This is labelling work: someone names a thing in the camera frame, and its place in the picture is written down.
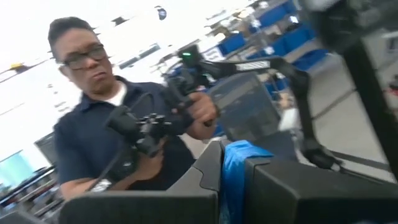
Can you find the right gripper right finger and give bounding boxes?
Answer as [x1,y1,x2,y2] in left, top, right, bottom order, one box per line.
[244,157,398,224]

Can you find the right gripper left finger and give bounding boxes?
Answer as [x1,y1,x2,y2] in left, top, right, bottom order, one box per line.
[58,140,223,224]

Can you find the teal plastic trash bag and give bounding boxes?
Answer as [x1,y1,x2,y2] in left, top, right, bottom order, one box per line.
[219,139,274,224]

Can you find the person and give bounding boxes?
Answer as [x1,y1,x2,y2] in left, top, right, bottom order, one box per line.
[46,16,218,202]

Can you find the dark grey translucent container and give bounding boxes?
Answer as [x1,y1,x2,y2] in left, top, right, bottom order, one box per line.
[207,73,281,142]

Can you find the black stand pole pink tape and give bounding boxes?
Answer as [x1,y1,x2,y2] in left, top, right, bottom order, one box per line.
[310,0,398,182]

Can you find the blue storage bin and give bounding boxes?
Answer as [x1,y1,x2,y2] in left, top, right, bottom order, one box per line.
[217,32,247,57]
[292,49,329,71]
[270,26,315,56]
[257,2,297,28]

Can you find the black eyeglasses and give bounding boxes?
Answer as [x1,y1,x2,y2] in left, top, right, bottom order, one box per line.
[61,43,108,70]

